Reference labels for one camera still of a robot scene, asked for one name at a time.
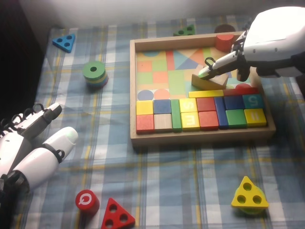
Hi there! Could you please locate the green wooden ring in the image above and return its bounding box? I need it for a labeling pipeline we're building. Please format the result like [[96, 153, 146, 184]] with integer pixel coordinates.
[[82, 61, 106, 83]]

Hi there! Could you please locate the wooden tray with printed base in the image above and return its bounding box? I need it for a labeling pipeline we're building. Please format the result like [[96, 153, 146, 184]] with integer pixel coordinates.
[[129, 31, 276, 146]]

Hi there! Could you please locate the brown round disc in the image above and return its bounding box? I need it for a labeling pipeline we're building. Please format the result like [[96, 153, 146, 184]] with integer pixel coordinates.
[[213, 23, 236, 34]]

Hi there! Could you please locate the yellow wooden ring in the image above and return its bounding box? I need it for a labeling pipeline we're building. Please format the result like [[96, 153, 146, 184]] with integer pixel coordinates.
[[85, 73, 108, 85]]

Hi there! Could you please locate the blue wooden ring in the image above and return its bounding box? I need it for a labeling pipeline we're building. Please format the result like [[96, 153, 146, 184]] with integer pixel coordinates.
[[85, 75, 109, 88]]

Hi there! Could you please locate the blue plaid table cloth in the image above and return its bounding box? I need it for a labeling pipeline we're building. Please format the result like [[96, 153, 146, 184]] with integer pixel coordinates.
[[9, 14, 305, 229]]

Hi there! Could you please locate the red cylinder with white Q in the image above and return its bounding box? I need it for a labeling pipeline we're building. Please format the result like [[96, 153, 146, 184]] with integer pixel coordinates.
[[75, 189, 100, 215]]

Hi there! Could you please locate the light green ring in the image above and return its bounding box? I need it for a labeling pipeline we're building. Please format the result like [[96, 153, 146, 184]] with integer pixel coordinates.
[[234, 186, 266, 215]]

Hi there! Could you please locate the blue triangle with three holes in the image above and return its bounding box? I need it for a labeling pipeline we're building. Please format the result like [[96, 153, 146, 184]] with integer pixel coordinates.
[[51, 33, 76, 54]]

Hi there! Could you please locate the red half cylinder block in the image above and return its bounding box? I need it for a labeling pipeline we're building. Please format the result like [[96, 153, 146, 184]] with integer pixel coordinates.
[[215, 34, 235, 52]]

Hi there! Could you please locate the red triangle with three holes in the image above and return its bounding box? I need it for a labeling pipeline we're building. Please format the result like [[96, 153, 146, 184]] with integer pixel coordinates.
[[101, 198, 136, 229]]

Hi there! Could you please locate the natural wood arch block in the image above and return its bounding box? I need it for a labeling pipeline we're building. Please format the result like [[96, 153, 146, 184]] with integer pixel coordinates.
[[191, 69, 229, 91]]

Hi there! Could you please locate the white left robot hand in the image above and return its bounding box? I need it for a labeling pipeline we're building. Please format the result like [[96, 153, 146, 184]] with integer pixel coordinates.
[[0, 103, 79, 191]]

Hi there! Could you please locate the green triangle with three holes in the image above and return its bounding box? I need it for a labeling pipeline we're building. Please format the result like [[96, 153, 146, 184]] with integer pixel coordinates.
[[173, 24, 195, 37]]

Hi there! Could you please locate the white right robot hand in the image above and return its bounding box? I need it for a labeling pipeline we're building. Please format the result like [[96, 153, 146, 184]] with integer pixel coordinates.
[[197, 6, 305, 82]]

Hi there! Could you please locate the yellow triangle with three holes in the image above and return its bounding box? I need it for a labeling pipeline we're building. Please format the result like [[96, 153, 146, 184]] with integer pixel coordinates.
[[230, 176, 269, 209]]

